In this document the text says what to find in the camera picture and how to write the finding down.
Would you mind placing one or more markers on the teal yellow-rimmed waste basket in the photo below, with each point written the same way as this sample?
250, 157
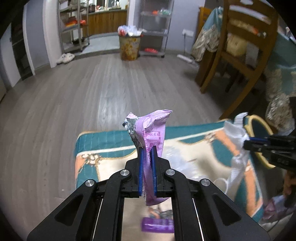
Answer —
257, 127

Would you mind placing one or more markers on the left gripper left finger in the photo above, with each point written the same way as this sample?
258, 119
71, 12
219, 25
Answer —
94, 211

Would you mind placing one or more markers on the wooden dining chair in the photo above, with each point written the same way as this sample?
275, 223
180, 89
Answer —
241, 34

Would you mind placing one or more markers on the white power strip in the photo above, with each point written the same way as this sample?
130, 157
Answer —
184, 58

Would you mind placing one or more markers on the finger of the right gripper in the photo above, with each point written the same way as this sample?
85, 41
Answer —
258, 146
255, 139

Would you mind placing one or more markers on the wooden kitchen cabinet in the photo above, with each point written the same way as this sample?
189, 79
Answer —
102, 22

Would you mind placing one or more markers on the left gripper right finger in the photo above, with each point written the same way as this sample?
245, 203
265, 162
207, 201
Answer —
201, 211

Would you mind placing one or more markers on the patterned teal orange cushion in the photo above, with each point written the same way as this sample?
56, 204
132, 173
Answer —
200, 151

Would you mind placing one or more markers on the red floral paper bag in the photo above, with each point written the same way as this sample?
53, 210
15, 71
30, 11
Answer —
160, 211

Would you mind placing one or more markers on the purple snack wrapper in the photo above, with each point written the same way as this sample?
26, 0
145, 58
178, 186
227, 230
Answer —
147, 132

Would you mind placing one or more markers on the white tissue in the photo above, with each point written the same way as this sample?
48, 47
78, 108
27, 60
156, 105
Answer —
238, 135

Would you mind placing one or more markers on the white slippers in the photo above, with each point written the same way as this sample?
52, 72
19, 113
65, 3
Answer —
65, 58

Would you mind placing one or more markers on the grey shelf cart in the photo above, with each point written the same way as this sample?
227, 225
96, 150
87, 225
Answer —
154, 22

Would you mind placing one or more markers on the purple plastic bottle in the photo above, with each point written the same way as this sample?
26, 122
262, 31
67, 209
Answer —
157, 225

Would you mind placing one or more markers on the metal kitchen rack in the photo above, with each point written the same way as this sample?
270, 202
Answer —
73, 25

